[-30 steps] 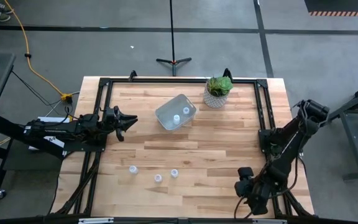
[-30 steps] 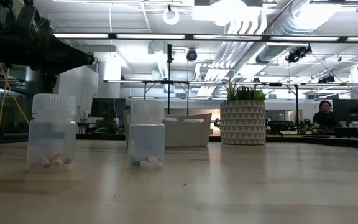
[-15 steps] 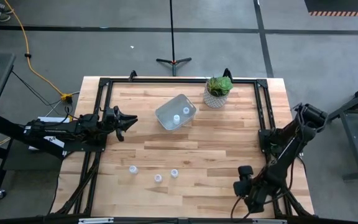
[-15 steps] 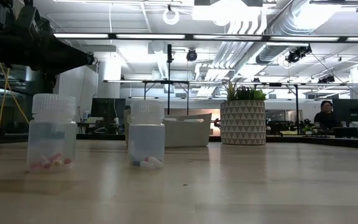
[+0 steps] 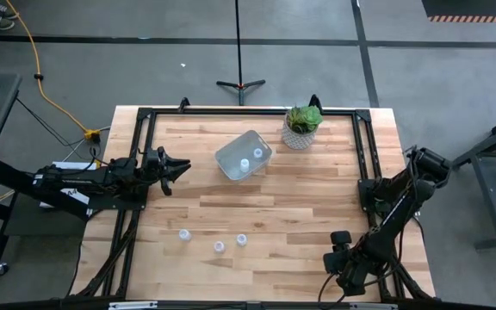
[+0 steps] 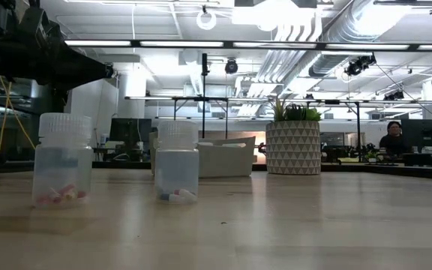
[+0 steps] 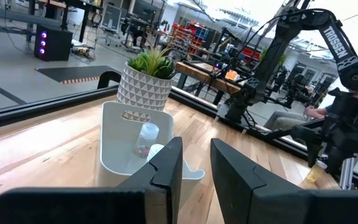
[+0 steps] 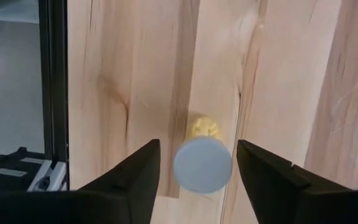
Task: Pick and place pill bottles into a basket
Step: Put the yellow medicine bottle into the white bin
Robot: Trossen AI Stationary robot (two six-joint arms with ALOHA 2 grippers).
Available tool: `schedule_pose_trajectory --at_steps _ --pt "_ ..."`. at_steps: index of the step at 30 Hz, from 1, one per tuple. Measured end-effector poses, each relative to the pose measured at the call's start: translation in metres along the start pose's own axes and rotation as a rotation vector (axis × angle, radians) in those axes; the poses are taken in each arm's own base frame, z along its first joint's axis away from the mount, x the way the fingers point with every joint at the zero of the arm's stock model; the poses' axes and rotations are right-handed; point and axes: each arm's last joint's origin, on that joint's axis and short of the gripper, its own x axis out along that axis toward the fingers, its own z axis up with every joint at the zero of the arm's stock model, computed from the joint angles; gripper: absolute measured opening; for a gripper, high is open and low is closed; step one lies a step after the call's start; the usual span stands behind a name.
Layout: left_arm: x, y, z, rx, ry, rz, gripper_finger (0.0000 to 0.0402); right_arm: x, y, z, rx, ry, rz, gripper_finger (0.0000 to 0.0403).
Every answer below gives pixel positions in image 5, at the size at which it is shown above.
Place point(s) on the black mat with hazard stripes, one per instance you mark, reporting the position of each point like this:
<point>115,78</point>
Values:
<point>467,8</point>

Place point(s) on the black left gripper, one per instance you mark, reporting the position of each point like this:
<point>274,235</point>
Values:
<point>153,165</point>

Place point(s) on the black aluminium table frame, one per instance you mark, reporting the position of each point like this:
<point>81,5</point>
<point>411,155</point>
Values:
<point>252,111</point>

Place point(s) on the black clamp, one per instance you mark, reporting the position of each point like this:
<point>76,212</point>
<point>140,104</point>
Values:
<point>315,101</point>
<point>183,103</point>

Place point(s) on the black cart frame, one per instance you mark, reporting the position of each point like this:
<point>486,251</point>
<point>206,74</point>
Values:
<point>11,178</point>

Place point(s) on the black metal table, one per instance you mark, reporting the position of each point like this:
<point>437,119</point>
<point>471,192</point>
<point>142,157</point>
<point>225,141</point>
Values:
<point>487,194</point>

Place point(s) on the pill bottle with grey pills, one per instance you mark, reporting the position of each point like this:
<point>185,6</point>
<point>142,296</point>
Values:
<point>242,239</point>

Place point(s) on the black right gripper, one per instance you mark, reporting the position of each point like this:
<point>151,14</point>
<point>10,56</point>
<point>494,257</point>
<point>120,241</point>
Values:
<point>353,277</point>

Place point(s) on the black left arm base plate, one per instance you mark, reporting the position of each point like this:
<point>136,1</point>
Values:
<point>114,204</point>

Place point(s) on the black tripod stand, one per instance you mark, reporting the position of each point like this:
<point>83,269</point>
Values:
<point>239,51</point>

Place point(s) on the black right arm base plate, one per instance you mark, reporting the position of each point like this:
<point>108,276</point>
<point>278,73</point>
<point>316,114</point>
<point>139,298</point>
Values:
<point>364,202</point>

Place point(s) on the clear plastic basket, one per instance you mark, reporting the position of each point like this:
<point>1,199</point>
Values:
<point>228,159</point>

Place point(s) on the white patterned plant pot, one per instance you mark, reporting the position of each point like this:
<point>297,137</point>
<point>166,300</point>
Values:
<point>295,140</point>

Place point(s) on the white paper box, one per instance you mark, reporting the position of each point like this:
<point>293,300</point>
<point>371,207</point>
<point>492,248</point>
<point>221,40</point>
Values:
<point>76,165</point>

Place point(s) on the green succulent plant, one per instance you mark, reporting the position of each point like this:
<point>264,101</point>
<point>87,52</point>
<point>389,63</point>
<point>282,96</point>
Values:
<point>306,118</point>

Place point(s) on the pill bottle with pink pills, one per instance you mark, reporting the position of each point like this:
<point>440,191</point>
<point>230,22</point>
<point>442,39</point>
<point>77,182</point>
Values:
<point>219,246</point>

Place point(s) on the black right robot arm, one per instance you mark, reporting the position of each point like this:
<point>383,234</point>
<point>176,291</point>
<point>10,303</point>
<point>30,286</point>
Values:
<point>396,219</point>

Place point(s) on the silver metal bracket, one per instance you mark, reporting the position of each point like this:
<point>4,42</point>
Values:
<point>373,307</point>
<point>132,305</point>

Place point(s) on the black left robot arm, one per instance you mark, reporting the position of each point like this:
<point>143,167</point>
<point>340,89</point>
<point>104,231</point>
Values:
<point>80,178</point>

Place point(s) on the translucent white pill bottle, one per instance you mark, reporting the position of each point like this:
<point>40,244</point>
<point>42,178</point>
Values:
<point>257,153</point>
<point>244,165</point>
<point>184,234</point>

